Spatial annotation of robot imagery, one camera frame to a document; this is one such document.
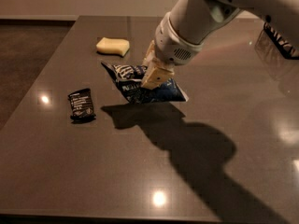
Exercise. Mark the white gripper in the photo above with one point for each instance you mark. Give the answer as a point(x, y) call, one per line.
point(170, 48)

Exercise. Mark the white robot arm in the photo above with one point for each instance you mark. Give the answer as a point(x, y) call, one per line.
point(183, 30)

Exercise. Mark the black rxbar chocolate bar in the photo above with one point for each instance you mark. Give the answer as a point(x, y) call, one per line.
point(81, 105)

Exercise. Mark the black patterned snack bag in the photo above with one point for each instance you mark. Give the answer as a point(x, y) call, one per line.
point(287, 50)

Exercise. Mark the yellow sponge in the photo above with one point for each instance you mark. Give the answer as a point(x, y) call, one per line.
point(113, 46)

